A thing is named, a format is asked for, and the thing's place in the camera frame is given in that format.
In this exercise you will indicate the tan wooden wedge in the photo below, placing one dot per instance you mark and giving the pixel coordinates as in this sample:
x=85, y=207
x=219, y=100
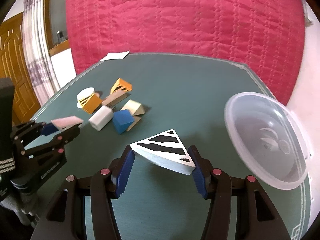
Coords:
x=136, y=120

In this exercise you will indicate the dark bottle on sill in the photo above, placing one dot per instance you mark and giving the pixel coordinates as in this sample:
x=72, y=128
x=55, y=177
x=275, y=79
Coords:
x=60, y=37

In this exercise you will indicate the red quilted blanket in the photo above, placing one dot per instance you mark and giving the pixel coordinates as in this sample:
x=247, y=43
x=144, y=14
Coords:
x=267, y=35

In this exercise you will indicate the clear plastic bowl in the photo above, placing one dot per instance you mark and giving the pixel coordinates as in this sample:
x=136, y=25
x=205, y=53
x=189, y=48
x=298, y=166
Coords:
x=269, y=138

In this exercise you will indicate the wooden window sill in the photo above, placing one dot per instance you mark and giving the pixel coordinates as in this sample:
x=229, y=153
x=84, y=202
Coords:
x=54, y=21

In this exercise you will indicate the blue block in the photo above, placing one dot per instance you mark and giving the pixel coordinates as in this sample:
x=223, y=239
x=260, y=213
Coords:
x=122, y=120

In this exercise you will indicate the white phone charger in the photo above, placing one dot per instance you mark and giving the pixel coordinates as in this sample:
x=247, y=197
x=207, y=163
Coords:
x=101, y=117

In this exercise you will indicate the beige wooden wedge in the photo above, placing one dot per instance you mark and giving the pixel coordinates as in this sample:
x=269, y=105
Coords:
x=135, y=108

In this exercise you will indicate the grey wooden wedge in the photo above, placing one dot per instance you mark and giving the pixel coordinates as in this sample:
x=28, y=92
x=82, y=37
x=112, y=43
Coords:
x=67, y=122

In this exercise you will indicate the orange striped wedge front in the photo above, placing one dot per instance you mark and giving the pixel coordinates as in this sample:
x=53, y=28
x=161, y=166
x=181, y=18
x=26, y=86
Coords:
x=90, y=103

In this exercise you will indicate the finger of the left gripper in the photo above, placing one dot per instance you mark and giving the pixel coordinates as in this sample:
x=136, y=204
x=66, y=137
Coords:
x=57, y=142
x=29, y=131

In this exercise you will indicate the white paper sheet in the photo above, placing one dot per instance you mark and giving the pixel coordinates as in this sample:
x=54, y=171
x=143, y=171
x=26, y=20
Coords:
x=115, y=56

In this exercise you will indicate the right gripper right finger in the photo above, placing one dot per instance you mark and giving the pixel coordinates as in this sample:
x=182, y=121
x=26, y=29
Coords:
x=256, y=215

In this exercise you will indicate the brown wooden block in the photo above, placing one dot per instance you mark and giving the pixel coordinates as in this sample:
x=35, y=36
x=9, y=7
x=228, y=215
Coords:
x=114, y=98

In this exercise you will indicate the brown wooden door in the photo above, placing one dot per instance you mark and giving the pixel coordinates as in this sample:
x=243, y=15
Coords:
x=13, y=65

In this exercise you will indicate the white patterned curtain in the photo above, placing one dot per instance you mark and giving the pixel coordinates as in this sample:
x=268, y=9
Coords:
x=36, y=52

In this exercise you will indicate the white zebra striped wedge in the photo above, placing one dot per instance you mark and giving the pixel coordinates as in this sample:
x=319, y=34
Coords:
x=165, y=150

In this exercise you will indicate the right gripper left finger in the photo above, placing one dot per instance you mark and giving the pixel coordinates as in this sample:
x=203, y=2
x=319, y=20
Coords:
x=64, y=217

